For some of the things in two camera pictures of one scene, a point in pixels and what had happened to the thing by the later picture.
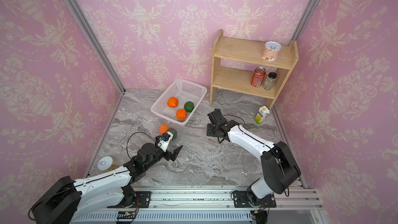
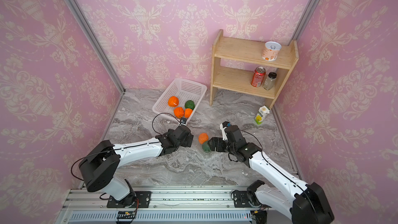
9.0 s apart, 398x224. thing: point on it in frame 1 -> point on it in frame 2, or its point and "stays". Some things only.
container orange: [163, 128] -> [202, 138]
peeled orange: [172, 102] stays
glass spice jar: [269, 83] stays
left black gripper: [169, 156] -> [187, 143]
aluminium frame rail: [294, 206] stays
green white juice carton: [263, 111] stays
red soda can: [258, 76] stays
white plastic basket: [185, 91] stays
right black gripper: [209, 128] -> [214, 143]
